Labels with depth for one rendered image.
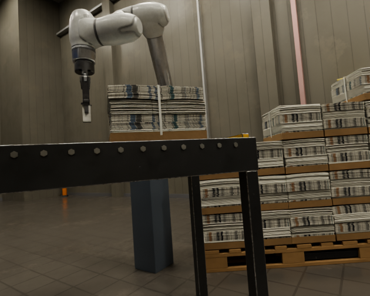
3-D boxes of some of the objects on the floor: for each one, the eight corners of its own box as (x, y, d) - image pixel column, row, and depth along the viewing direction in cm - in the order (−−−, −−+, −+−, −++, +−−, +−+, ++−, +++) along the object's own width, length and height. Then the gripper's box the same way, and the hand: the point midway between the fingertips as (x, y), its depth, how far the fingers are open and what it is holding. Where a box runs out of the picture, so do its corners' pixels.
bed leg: (266, 358, 90) (249, 170, 95) (277, 370, 85) (259, 170, 89) (252, 364, 88) (236, 171, 92) (263, 376, 83) (245, 171, 87)
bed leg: (204, 295, 137) (195, 170, 141) (209, 299, 131) (199, 170, 135) (195, 297, 134) (185, 171, 139) (199, 302, 129) (189, 171, 133)
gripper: (94, 57, 96) (97, 119, 94) (93, 70, 108) (96, 125, 106) (73, 56, 93) (76, 119, 91) (74, 69, 105) (77, 125, 103)
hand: (86, 113), depth 99 cm, fingers closed
